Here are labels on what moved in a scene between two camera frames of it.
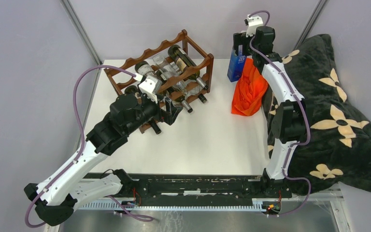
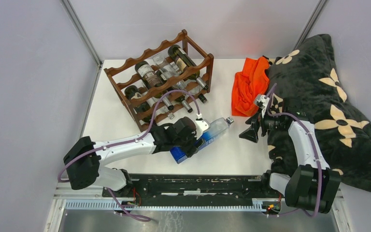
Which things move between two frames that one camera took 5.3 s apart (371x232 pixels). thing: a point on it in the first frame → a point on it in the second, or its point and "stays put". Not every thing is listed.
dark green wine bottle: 171,90 → 185,104
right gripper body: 240,39 → 271,123
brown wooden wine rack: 172,72 stays put
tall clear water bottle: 236,65 → 217,127
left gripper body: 145,100 → 183,142
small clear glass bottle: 169,71 stays put
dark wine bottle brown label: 184,63 stays put
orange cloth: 249,90 stays put
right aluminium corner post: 311,22 stays put
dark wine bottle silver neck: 145,68 stays put
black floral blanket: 341,145 stays put
